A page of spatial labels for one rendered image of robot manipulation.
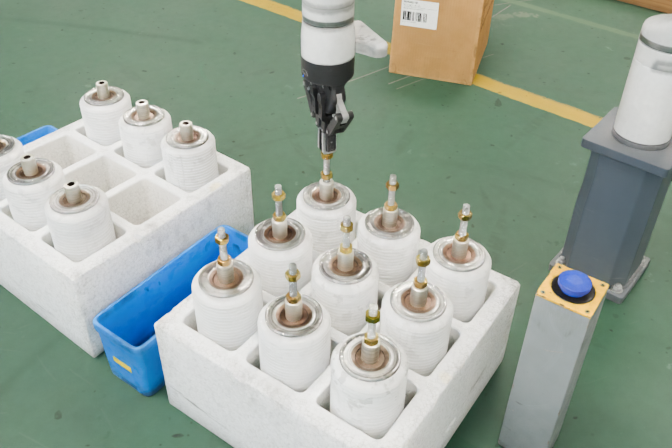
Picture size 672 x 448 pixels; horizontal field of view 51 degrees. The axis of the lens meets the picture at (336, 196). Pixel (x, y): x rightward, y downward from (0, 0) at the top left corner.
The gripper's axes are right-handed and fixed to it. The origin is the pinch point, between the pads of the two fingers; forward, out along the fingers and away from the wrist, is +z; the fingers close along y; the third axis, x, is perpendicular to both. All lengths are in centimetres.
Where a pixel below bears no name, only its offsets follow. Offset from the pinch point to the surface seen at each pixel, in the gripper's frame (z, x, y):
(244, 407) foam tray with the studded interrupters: 23.6, -22.8, 23.3
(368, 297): 13.2, -3.0, 20.7
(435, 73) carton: 34, 65, -68
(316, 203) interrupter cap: 10.3, -2.4, 1.5
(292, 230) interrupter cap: 10.5, -8.3, 6.0
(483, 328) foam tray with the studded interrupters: 17.7, 11.3, 29.0
